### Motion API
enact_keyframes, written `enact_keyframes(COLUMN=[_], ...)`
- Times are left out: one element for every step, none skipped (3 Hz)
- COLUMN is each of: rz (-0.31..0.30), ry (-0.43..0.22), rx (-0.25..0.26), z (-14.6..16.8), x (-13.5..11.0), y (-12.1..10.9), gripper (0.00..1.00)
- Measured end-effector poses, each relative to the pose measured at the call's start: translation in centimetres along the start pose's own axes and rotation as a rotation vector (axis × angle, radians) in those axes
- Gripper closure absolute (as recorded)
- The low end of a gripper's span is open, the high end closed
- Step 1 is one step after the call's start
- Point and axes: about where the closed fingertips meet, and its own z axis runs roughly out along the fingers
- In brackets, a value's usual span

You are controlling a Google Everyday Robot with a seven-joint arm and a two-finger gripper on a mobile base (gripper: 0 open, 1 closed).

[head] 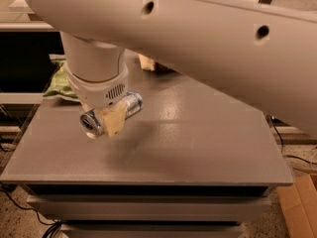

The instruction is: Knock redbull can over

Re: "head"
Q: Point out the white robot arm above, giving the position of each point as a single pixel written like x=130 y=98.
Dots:
x=262 y=55

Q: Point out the grey table cabinet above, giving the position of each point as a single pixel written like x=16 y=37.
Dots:
x=194 y=163

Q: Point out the Red Bull can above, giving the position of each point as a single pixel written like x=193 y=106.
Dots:
x=91 y=120

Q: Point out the yellow brown snack bag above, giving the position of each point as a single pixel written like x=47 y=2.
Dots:
x=151 y=65

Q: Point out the cardboard box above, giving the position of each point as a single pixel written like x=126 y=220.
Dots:
x=299 y=206

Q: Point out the green chip bag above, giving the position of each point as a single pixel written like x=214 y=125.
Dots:
x=59 y=86

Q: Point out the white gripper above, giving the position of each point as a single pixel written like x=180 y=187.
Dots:
x=99 y=92

